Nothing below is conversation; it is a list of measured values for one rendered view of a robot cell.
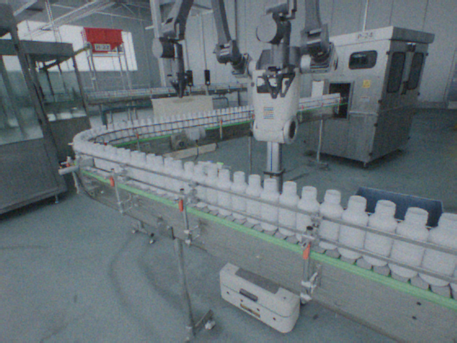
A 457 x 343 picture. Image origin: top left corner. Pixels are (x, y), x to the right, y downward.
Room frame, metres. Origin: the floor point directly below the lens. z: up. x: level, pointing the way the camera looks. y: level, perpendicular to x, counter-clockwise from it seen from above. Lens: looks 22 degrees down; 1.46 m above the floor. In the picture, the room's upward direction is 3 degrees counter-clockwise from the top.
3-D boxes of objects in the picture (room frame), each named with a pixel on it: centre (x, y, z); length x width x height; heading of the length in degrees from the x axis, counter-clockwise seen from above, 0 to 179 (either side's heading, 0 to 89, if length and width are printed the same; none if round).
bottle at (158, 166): (0.99, 0.29, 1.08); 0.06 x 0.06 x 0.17
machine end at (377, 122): (4.52, -2.52, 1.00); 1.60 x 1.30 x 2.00; 125
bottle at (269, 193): (0.67, -0.13, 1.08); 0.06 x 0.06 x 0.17
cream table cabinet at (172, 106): (5.24, 0.84, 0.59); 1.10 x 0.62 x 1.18; 125
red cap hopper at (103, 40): (7.13, 3.01, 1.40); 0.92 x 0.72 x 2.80; 125
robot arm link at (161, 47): (1.06, 0.20, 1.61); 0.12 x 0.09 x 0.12; 145
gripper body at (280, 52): (0.82, -0.18, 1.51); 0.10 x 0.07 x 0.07; 142
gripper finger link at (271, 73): (0.81, -0.17, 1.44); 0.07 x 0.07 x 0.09; 52
